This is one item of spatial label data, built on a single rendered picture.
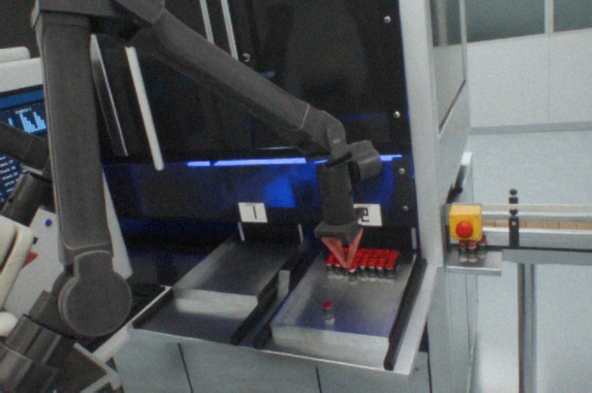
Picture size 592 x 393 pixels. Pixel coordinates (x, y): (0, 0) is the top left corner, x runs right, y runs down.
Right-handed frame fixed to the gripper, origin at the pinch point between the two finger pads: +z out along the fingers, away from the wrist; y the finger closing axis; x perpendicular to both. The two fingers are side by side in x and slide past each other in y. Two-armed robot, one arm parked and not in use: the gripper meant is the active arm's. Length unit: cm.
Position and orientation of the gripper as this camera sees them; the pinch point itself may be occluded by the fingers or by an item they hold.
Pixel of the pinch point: (346, 263)
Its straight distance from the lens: 90.3
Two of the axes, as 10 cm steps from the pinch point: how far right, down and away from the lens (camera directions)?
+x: -9.0, 0.2, 4.4
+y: 4.1, -3.5, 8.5
